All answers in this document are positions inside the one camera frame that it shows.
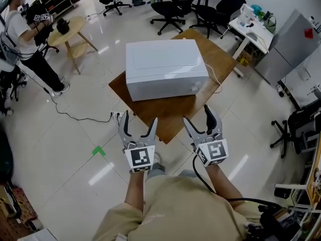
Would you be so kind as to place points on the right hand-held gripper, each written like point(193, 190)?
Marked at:
point(213, 150)

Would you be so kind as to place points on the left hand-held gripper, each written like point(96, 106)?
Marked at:
point(140, 157)

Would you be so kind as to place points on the person's right forearm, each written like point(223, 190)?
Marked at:
point(222, 184)

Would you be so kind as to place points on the person's left forearm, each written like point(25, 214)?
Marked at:
point(135, 192)

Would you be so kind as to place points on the white microwave body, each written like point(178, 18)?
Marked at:
point(163, 59)

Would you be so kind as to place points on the white power strip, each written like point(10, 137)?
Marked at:
point(117, 114)

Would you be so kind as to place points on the brown wooden table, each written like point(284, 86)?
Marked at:
point(163, 114)

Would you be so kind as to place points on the person's left white shoe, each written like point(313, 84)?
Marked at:
point(157, 158)

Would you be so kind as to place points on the person's grey trousers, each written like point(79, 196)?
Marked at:
point(155, 171)

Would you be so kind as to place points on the green floor tape mark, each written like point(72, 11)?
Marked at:
point(98, 151)

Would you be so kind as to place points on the yellow boxes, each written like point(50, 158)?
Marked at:
point(244, 60)

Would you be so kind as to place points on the person's beige shirt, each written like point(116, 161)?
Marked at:
point(188, 210)

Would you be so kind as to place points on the white desk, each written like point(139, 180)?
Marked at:
point(255, 39)

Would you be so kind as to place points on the grey fridge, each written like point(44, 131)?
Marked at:
point(288, 49)

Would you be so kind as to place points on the white desktop appliance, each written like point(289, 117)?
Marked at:
point(247, 14)

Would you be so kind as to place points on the black equipment pack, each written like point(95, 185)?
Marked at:
point(278, 225)

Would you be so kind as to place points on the round light wooden table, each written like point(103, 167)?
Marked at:
point(67, 31)

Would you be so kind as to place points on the teal plastic bag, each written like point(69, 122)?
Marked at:
point(256, 9)

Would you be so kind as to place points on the black kettle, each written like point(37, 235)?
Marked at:
point(62, 26)

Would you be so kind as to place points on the dark green bean bag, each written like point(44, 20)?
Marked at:
point(5, 157)

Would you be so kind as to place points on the brown patterned rug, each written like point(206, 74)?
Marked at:
point(25, 207)

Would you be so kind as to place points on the red sticker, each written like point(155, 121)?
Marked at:
point(309, 33)

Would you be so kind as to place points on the white flat box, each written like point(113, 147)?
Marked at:
point(40, 236)

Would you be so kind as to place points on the cardboard box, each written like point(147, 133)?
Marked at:
point(10, 202)

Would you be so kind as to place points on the black router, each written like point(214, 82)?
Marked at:
point(318, 26)

